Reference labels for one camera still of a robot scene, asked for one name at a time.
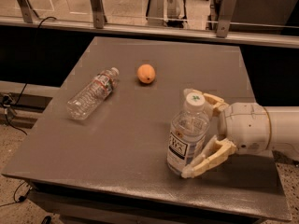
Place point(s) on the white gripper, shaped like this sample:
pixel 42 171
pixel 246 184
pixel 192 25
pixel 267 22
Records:
pixel 244 126

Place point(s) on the blue label plastic bottle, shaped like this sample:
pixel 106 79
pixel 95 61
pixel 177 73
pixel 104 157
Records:
pixel 187 132

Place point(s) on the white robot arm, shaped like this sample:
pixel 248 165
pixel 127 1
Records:
pixel 284 136

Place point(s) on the clear red label bottle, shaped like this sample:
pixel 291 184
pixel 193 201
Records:
pixel 95 93

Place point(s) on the orange fruit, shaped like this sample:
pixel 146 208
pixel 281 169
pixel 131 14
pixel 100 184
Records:
pixel 146 73

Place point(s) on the grey table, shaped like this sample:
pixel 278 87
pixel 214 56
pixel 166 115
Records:
pixel 112 166

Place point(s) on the metal window rail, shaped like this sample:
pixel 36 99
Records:
pixel 255 22

